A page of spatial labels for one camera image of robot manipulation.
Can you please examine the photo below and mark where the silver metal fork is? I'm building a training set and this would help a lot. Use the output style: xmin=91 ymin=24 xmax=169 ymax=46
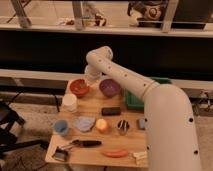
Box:
xmin=81 ymin=86 xmax=90 ymax=91

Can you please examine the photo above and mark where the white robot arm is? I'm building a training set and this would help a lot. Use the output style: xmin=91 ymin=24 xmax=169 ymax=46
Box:
xmin=85 ymin=46 xmax=202 ymax=171

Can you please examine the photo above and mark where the red bowl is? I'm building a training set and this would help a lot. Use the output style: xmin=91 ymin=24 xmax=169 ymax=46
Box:
xmin=69 ymin=79 xmax=89 ymax=98

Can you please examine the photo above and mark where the purple bowl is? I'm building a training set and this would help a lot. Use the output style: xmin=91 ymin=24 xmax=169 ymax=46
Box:
xmin=99 ymin=79 xmax=121 ymax=98

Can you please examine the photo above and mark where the white cup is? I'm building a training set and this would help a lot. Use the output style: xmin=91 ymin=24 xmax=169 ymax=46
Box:
xmin=62 ymin=94 xmax=77 ymax=112

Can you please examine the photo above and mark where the black rectangular block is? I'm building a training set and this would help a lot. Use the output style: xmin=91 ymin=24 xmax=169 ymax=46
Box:
xmin=101 ymin=107 xmax=121 ymax=116

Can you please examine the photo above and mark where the blue crumpled cloth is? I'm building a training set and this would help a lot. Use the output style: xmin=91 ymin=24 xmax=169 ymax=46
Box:
xmin=73 ymin=116 xmax=96 ymax=132

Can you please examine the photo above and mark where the orange yellow fruit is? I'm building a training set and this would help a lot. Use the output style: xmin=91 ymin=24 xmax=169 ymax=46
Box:
xmin=95 ymin=119 xmax=109 ymax=133

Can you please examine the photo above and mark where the wooden table board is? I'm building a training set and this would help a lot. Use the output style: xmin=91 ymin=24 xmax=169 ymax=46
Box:
xmin=45 ymin=82 xmax=148 ymax=169

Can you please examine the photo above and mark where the green plastic tray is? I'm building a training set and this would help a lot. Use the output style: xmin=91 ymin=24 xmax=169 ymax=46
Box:
xmin=124 ymin=77 xmax=171 ymax=111

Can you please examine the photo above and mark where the silver metal cup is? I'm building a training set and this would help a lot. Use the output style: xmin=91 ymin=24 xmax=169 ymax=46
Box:
xmin=117 ymin=120 xmax=130 ymax=135

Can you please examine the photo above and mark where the light blue cup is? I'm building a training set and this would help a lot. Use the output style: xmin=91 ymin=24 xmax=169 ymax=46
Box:
xmin=53 ymin=120 xmax=69 ymax=136

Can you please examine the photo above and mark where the blue sponge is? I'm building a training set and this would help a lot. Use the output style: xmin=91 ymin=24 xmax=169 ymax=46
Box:
xmin=137 ymin=118 xmax=145 ymax=130

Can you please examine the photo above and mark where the orange carrot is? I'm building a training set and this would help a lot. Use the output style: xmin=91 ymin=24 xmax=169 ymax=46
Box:
xmin=101 ymin=149 xmax=129 ymax=158

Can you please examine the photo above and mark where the black chair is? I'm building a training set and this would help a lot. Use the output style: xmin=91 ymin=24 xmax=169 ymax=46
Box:
xmin=0 ymin=93 xmax=50 ymax=159

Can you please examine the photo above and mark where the yellow corn cob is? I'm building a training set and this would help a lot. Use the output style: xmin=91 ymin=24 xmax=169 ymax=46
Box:
xmin=132 ymin=151 xmax=147 ymax=165

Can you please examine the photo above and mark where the person in background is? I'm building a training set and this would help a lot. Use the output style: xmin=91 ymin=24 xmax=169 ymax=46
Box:
xmin=127 ymin=0 xmax=168 ymax=28

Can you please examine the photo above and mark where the black handled peeler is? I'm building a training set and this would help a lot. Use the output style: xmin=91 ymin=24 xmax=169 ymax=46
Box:
xmin=52 ymin=139 xmax=102 ymax=162

